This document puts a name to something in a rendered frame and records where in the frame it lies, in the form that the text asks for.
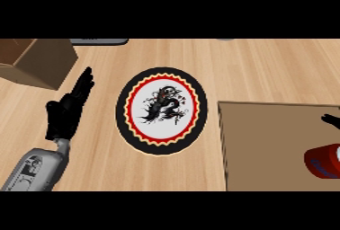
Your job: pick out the black rimmed dragon print plate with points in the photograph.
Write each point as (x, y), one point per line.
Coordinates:
(161, 110)

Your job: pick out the brown flat tray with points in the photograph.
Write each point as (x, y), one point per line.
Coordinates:
(278, 146)

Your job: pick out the brown cardboard box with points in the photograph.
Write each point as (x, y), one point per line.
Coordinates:
(33, 61)

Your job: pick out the red can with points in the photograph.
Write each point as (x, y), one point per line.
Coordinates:
(322, 161)

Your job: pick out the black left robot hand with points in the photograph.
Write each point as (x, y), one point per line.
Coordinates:
(67, 115)

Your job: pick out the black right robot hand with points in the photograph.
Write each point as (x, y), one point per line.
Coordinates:
(331, 120)

